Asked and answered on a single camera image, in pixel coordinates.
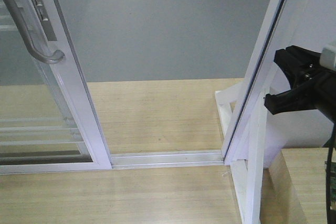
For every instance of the white door frame post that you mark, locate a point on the white door frame post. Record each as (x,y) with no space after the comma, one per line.
(244,145)

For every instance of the white sliding glass door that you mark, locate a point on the white sliding glass door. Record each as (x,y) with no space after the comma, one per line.
(48,120)

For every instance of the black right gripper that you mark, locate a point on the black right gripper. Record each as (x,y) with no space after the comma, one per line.
(313,88)

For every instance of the grey metal door handle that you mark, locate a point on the grey metal door handle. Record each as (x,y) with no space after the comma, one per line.
(33,23)

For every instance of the aluminium door floor track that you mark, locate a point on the aluminium door floor track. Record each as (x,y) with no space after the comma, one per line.
(167,159)

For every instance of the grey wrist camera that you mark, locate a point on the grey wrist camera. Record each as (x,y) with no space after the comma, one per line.
(327,58)

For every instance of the light wooden box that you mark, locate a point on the light wooden box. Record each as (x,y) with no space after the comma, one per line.
(298,178)

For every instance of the white wooden support brace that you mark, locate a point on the white wooden support brace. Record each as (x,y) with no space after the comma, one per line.
(224,99)

